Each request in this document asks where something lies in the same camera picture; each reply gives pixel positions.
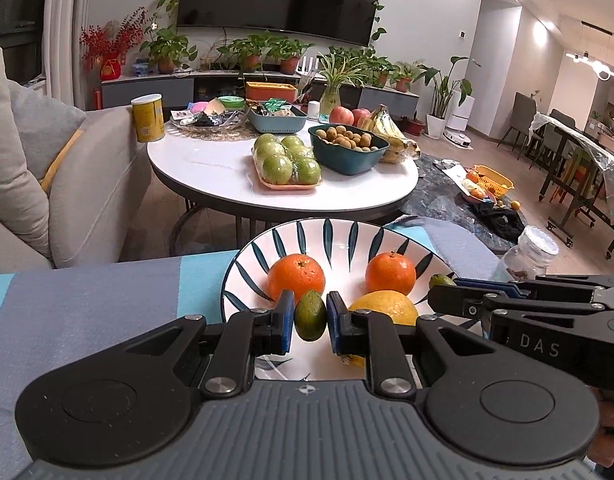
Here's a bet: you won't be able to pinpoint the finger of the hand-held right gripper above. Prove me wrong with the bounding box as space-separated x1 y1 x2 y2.
427 285 614 322
453 275 614 297

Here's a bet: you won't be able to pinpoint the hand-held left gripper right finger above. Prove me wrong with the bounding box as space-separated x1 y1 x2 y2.
326 291 494 395

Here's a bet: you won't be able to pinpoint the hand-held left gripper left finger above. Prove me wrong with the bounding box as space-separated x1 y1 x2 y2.
114 290 295 397

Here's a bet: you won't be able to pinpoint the orange tangerine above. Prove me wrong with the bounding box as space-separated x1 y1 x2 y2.
267 255 326 306
365 251 418 296

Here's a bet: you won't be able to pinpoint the large yellow citrus fruit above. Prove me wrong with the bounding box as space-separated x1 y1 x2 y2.
347 290 419 367

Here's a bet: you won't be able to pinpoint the white bowl with dark stripes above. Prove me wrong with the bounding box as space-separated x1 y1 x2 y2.
221 218 460 382

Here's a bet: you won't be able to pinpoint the person's right hand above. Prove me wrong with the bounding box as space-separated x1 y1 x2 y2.
587 392 614 468

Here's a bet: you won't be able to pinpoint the clear bottle with white cap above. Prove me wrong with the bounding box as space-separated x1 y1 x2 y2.
492 225 560 286

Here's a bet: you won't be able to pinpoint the black cloth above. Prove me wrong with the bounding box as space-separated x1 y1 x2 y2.
479 205 525 241

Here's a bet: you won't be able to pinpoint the dark marble round table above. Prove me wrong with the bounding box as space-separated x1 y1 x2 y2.
387 152 530 256

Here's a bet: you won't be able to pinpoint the pink dish of fruit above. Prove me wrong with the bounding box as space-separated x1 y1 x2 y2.
459 170 498 207

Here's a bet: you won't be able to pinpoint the orange plastic basket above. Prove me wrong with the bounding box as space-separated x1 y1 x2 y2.
473 165 514 197

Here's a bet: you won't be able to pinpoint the white paper sheet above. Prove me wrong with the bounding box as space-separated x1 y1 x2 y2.
439 159 475 186

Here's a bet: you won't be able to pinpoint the white robot vacuum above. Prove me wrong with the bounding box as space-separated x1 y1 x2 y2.
443 132 474 152

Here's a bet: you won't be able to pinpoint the tray of green apples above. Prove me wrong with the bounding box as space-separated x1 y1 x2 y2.
252 133 322 191

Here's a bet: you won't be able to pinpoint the teal fruit bowl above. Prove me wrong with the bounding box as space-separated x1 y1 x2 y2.
308 124 391 176

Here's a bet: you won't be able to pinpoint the tall plant in white pot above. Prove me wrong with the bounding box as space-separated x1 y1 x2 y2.
414 56 472 140

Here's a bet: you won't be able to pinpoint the white round coffee table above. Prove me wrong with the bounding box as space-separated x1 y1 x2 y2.
146 110 420 256

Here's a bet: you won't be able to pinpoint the white vacuum dock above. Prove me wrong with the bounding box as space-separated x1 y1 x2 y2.
444 95 475 146

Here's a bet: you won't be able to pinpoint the dining table with plastic cover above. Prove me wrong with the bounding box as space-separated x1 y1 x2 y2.
529 110 614 261

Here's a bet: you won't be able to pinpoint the grey dining chair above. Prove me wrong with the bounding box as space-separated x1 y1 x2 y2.
502 92 538 148

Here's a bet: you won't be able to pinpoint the bunch of yellow bananas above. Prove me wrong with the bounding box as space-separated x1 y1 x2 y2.
359 104 422 163

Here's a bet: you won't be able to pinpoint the pile of brown longans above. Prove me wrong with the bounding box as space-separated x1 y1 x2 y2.
317 127 383 152

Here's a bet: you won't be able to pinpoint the teal basket of snacks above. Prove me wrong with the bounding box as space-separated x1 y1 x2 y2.
247 100 308 133

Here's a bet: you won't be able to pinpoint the blue and grey tablecloth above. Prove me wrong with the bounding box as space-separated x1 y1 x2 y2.
0 216 508 480

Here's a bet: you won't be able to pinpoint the glass tray of snacks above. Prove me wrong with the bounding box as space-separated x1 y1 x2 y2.
169 97 250 133

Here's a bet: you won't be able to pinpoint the glass vase with spider plant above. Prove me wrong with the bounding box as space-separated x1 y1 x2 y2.
314 52 368 126

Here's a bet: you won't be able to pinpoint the potted green plant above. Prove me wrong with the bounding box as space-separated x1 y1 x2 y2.
140 27 198 75
214 35 270 73
357 55 395 88
267 35 313 76
389 60 428 93
327 46 375 76

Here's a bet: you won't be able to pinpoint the orange box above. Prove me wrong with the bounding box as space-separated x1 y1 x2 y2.
244 81 298 103

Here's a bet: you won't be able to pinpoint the beige sofa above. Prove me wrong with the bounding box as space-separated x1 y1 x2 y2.
0 30 153 273

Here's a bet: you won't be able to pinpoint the yellow can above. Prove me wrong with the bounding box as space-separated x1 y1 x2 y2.
131 94 166 143

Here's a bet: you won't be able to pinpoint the white pendant lamp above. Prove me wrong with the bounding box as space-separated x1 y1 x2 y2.
567 22 614 81

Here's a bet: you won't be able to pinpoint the grey television cabinet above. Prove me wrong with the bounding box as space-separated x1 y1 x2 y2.
101 71 420 121

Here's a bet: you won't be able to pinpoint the red berry branches in vase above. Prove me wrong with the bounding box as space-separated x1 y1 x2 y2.
80 7 148 81

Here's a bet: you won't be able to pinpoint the grey cushion with yellow trim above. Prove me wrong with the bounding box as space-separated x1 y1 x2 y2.
10 80 88 196

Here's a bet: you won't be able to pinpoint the beige sofa cushion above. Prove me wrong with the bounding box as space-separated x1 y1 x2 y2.
0 31 53 256

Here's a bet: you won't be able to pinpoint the white curtain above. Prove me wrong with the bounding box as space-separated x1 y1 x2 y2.
44 0 95 106

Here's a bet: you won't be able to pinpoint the dark window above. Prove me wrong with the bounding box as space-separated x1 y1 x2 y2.
0 0 53 86

